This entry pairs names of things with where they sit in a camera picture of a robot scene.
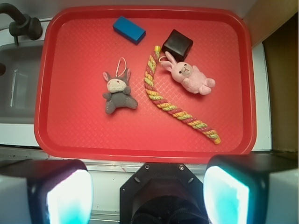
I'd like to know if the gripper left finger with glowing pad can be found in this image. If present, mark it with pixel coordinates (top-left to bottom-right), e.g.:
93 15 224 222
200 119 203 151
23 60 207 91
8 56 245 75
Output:
0 159 93 224

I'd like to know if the twisted multicolour rope toy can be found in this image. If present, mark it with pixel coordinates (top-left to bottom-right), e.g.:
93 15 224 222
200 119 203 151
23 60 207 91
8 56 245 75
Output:
144 45 221 145

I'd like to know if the red plastic tray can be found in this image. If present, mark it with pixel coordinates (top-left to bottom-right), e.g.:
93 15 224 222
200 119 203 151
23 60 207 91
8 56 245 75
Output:
34 6 256 164

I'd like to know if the gray plush bunny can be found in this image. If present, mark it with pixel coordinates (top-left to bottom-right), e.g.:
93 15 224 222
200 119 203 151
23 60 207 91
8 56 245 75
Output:
102 57 138 114

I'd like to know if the blue rectangular block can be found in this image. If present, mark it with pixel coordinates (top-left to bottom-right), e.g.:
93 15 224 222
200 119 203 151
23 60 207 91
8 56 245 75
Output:
113 16 146 45

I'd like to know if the pink plush bunny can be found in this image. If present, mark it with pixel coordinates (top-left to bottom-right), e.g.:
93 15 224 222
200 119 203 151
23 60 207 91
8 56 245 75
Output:
158 51 216 95

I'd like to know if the dark metal faucet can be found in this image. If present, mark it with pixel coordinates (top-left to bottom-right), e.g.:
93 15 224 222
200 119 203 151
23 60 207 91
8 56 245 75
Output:
0 3 43 46

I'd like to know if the black cube box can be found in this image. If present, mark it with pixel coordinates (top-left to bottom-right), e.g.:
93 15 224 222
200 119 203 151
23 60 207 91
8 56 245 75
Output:
162 29 193 61

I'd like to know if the gray sink basin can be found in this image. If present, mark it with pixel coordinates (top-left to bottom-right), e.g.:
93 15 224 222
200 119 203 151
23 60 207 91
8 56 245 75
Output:
0 41 43 124

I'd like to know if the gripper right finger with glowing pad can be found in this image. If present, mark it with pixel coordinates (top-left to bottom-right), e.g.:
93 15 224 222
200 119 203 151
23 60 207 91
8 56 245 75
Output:
203 154 299 224

